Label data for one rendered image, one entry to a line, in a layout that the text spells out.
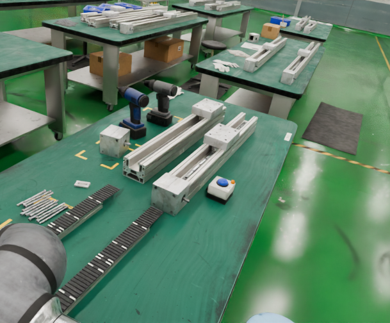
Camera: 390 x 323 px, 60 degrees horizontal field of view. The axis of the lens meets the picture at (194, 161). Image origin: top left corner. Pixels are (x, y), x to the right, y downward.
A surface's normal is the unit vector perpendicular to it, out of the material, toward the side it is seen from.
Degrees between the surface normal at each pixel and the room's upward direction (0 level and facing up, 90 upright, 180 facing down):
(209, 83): 90
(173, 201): 90
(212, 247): 0
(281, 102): 90
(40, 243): 19
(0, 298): 13
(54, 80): 90
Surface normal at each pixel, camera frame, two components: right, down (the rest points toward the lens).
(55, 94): -0.38, 0.43
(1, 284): 0.40, -0.76
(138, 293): 0.15, -0.84
